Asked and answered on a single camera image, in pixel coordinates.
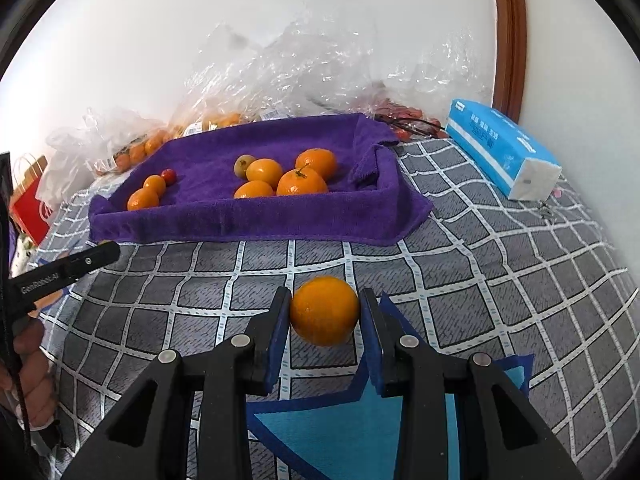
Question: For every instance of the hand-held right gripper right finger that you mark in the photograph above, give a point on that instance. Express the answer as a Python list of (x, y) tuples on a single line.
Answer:
[(372, 355)]

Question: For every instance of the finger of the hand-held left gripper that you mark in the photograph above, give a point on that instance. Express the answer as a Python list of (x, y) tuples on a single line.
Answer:
[(97, 257)]

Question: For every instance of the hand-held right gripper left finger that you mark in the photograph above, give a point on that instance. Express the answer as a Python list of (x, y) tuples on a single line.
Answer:
[(278, 355)]

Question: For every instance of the large mandarin orange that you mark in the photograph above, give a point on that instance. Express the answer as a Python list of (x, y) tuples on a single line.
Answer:
[(325, 310)]

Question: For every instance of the small mandarin orange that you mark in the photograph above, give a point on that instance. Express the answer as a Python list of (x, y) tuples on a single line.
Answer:
[(154, 185)]

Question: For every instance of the red cherry tomato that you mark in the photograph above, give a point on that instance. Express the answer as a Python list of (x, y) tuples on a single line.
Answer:
[(168, 175)]

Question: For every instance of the purple towel-covered tray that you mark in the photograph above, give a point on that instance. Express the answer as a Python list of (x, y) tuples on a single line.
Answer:
[(300, 220)]

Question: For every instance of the mandarin orange with stem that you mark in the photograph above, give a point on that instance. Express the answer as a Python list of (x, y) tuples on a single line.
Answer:
[(301, 185)]

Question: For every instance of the yellowish mandarin orange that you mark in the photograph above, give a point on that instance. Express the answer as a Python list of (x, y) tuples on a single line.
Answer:
[(265, 170)]

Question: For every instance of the person's left hand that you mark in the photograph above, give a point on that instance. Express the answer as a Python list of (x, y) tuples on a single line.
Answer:
[(37, 375)]

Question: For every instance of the white spotted plush toy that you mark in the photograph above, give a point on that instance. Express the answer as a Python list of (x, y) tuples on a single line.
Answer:
[(25, 252)]

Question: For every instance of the red paper bag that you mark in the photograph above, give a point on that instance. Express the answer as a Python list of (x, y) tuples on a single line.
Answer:
[(30, 210)]

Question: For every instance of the white plastic bag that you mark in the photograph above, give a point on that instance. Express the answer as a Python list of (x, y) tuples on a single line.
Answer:
[(62, 175)]

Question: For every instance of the grey checked blanket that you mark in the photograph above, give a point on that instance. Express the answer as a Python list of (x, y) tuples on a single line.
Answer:
[(475, 285)]

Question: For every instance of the labelled clear bag of oranges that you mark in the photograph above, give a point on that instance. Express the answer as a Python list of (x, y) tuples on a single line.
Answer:
[(220, 121)]

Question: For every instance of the blue tissue pack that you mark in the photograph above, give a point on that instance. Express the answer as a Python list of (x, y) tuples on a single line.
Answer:
[(495, 150)]

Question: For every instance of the clear bag of red tomatoes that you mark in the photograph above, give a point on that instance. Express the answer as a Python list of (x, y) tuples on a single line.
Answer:
[(400, 110)]

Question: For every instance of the crumpled clear plastic bag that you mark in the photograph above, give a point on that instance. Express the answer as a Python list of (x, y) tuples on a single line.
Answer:
[(325, 60)]

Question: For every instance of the brown wooden door frame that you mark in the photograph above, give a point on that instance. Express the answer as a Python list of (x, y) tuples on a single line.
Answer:
[(510, 35)]

